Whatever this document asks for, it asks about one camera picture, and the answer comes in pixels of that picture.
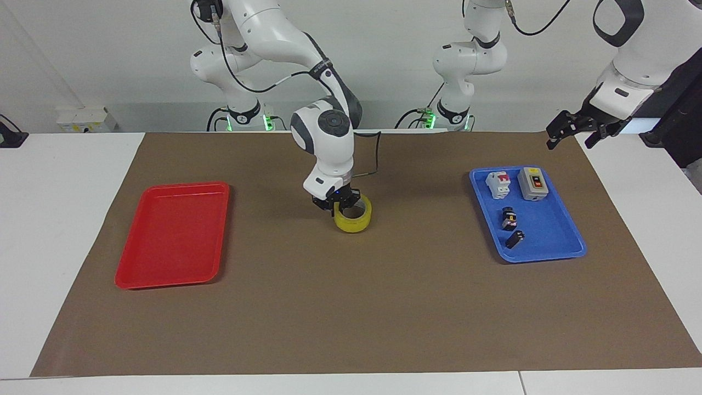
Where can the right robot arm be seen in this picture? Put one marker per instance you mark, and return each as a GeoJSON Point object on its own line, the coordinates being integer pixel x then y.
{"type": "Point", "coordinates": [323, 137]}

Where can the yellow tape roll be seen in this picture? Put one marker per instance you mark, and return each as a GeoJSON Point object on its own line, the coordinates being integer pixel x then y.
{"type": "Point", "coordinates": [354, 226]}

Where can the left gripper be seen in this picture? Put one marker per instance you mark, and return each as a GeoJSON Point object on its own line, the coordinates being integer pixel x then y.
{"type": "Point", "coordinates": [595, 118]}

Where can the blue plastic tray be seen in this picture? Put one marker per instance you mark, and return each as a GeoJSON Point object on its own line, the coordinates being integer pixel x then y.
{"type": "Point", "coordinates": [545, 233]}

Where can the small black connector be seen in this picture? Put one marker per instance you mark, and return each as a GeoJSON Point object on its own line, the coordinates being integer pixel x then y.
{"type": "Point", "coordinates": [515, 240]}

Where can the white wall socket box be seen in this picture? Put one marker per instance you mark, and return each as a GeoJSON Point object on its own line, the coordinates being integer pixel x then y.
{"type": "Point", "coordinates": [85, 119]}

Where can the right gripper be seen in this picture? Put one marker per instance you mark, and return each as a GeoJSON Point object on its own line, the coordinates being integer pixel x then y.
{"type": "Point", "coordinates": [332, 196]}

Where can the red plastic tray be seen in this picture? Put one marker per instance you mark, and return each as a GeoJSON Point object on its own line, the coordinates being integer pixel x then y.
{"type": "Point", "coordinates": [173, 236]}

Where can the black stand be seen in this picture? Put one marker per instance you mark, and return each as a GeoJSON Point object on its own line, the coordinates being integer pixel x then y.
{"type": "Point", "coordinates": [10, 137]}

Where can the black push button switch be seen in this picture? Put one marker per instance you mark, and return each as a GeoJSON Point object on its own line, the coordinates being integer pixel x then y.
{"type": "Point", "coordinates": [509, 218]}

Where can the white circuit breaker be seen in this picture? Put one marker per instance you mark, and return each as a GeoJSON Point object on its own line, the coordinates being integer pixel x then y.
{"type": "Point", "coordinates": [498, 185]}

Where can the grey switch box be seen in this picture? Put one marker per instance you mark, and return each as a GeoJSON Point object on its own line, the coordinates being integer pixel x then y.
{"type": "Point", "coordinates": [533, 184]}

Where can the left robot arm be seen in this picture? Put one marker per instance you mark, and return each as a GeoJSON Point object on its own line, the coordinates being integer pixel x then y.
{"type": "Point", "coordinates": [466, 60]}

